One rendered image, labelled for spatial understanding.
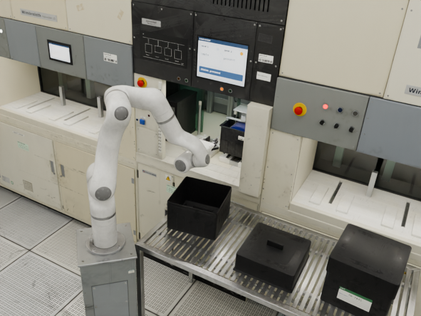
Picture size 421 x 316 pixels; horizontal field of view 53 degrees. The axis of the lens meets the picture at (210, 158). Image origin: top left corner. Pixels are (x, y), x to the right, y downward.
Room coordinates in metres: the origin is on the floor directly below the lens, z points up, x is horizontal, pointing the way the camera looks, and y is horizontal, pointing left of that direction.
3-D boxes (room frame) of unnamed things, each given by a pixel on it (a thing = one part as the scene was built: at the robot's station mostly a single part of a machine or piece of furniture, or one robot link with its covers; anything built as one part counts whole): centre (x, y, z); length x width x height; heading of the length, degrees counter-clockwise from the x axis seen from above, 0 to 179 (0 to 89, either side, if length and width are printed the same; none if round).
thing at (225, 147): (2.42, -0.19, 1.06); 0.24 x 0.20 x 0.32; 63
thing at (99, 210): (1.69, 0.51, 1.07); 0.19 x 0.12 x 0.24; 21
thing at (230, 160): (2.42, -0.19, 0.89); 0.22 x 0.21 x 0.04; 153
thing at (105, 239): (1.66, 0.50, 0.85); 0.19 x 0.19 x 0.18
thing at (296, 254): (1.59, -0.34, 0.83); 0.29 x 0.29 x 0.13; 64
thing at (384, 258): (1.42, -0.71, 0.89); 0.29 x 0.29 x 0.25; 60
